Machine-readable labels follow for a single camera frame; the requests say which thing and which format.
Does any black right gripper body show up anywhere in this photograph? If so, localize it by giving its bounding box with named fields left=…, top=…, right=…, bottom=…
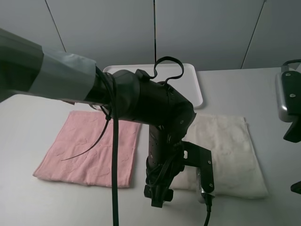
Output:
left=283, top=117, right=301, bottom=194

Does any cream white towel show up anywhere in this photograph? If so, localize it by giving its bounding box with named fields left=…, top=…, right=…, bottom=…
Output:
left=184, top=114, right=269, bottom=199

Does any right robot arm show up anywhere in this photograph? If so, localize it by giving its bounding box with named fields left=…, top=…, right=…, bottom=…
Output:
left=276, top=59, right=301, bottom=143

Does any black cable tie left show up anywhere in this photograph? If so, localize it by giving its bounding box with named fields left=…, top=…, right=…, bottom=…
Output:
left=62, top=105, right=112, bottom=161

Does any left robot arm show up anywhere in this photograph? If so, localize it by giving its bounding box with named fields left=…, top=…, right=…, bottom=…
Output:
left=0, top=30, right=196, bottom=208

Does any white rectangular plastic tray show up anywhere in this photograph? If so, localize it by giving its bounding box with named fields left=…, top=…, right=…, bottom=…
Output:
left=103, top=64, right=203, bottom=109

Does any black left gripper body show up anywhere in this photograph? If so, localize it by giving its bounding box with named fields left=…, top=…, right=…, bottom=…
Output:
left=144, top=126, right=184, bottom=207

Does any pink towel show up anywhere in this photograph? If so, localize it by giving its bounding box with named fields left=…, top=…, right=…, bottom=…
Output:
left=33, top=111, right=141, bottom=188

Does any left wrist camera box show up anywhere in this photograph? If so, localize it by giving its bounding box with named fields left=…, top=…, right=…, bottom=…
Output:
left=183, top=141, right=214, bottom=207

